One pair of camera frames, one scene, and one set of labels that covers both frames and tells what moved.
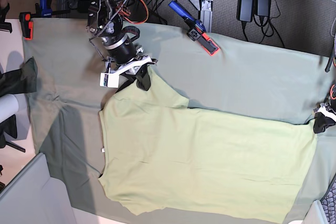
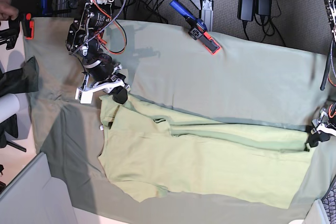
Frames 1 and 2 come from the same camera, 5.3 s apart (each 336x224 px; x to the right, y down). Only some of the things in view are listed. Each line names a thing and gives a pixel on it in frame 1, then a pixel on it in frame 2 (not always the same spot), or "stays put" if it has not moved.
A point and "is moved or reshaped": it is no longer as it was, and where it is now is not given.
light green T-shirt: [160, 156] is moved or reshaped
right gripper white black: [129, 66] -> [84, 93]
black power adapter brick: [245, 2] stays put
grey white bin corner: [33, 196] stays put
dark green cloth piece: [22, 81] stays put
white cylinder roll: [9, 106] stays put
